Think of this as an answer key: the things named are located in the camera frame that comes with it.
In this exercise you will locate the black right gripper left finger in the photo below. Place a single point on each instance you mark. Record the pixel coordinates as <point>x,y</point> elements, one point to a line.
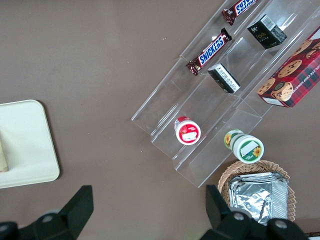
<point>67,220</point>

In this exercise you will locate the green lidded yoghurt cup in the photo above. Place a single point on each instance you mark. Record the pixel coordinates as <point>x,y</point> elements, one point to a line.
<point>247,148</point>

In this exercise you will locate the small black carton box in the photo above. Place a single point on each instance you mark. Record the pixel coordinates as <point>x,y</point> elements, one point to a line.
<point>223,78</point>
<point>267,31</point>

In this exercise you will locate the red tartan cookie box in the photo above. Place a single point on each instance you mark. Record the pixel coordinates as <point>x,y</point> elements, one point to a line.
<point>297,75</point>

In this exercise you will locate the light wicker basket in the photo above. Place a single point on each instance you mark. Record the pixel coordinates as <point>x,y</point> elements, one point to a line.
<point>291,197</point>

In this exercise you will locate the silver foil packets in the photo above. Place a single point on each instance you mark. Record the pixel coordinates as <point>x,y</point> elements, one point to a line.
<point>257,195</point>

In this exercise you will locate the clear acrylic stepped rack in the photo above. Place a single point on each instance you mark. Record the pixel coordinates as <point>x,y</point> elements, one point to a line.
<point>212,110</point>

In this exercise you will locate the Snickers chocolate bar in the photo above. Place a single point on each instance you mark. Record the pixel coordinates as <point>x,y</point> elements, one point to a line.
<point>237,10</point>
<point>208,52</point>

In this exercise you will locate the red lidded yoghurt cup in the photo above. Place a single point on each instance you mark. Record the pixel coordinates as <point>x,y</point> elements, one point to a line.
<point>188,132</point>

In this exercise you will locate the cream plastic serving tray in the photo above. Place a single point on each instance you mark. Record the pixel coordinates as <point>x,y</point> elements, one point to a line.
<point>27,140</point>

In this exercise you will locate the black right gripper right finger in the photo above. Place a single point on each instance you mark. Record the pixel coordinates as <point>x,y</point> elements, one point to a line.
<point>225,225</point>

